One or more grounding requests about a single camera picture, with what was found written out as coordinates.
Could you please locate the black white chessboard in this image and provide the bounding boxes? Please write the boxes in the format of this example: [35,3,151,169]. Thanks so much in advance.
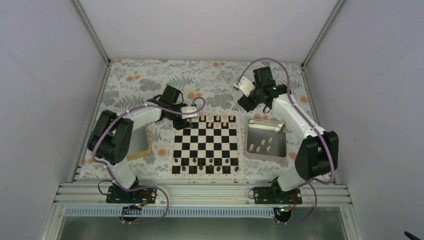
[168,113,245,180]

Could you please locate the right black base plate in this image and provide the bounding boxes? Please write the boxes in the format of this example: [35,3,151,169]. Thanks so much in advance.
[247,186,303,205]

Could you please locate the floral patterned table mat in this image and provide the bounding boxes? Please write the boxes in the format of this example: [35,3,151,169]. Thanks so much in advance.
[79,59,312,180]

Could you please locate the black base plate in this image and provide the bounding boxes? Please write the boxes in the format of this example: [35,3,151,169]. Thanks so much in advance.
[247,186,303,205]
[105,185,157,204]

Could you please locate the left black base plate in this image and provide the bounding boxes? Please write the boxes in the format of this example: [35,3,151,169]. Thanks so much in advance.
[105,185,157,204]

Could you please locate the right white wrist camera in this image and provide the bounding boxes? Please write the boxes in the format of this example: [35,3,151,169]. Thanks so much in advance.
[234,76,256,97]

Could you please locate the empty metal tray wooden rim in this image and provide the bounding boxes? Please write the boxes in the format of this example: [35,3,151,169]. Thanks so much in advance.
[127,124,153,161]

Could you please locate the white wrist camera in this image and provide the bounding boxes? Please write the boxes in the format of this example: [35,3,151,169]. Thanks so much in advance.
[234,76,256,97]
[180,106,200,119]

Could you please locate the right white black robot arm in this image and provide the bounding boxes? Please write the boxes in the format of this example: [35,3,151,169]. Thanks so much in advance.
[234,66,339,204]

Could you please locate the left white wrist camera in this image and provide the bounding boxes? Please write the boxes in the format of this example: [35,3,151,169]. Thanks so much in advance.
[180,106,200,119]

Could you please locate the metal tray with light pieces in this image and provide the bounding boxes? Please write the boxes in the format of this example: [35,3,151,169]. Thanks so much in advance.
[244,118,287,163]

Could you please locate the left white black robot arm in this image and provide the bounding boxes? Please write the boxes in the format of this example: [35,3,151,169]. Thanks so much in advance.
[87,85,204,203]

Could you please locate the aluminium rail frame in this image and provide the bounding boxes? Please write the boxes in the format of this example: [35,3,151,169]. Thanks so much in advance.
[53,183,353,207]

